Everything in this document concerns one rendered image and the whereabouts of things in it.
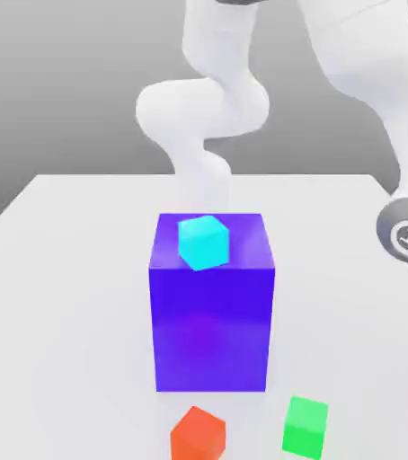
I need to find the small cyan cube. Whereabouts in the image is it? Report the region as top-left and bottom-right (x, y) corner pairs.
(177, 214), (231, 272)

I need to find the small red cube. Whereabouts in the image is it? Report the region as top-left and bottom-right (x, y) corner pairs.
(170, 405), (227, 460)

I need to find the small green cube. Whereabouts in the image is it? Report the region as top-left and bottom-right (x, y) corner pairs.
(281, 394), (330, 460)

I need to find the large purple box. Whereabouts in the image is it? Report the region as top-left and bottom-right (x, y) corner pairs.
(148, 212), (276, 394)

